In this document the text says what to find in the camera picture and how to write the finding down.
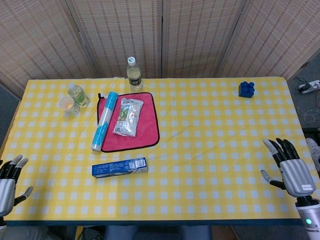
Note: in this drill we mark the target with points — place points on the blue chair seat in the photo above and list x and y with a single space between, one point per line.
157 232

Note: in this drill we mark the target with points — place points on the white power strip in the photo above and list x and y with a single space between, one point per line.
309 86

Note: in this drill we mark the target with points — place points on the yellow checkered tablecloth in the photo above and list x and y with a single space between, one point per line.
200 150

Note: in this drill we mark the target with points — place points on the blue toothpaste box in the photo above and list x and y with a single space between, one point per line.
120 167

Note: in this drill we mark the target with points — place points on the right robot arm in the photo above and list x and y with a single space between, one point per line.
308 215

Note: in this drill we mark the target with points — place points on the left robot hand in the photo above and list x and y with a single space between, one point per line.
6 186

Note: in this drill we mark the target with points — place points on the blue toy building block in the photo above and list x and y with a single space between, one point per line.
246 90

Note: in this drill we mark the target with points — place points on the clear snack bag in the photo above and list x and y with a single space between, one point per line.
127 116

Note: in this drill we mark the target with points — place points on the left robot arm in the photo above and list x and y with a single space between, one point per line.
2 223

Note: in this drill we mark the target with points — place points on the upright bottle with white cap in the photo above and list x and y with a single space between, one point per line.
134 75

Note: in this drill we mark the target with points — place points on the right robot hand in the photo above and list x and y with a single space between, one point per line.
296 172

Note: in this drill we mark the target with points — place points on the pink cloth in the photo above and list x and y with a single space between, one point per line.
140 122

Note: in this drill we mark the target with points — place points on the woven folding screen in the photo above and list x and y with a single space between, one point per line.
160 37

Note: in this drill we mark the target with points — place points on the white paper cup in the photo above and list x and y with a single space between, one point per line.
68 105

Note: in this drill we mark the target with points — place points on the lying clear plastic bottle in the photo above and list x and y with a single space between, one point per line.
80 95

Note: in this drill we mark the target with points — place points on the blue and white cylinder tube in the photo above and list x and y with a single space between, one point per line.
105 120

